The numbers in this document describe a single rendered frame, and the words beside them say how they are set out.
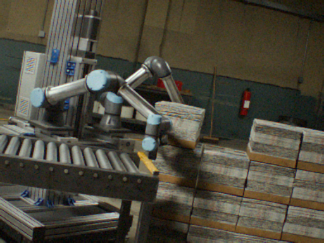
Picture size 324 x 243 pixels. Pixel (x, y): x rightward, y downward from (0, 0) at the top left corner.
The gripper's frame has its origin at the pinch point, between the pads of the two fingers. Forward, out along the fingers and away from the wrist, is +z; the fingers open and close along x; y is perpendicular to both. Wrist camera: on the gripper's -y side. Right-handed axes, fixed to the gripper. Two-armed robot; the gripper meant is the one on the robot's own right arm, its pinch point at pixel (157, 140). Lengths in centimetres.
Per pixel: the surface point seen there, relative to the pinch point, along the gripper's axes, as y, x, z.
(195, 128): 10.5, -19.9, 7.8
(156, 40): 88, 114, 654
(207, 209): -37, -37, 9
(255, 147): 6, -58, 10
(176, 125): 10.1, -8.3, 8.2
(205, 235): -53, -39, 9
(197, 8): 165, 53, 686
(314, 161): 5, -94, 11
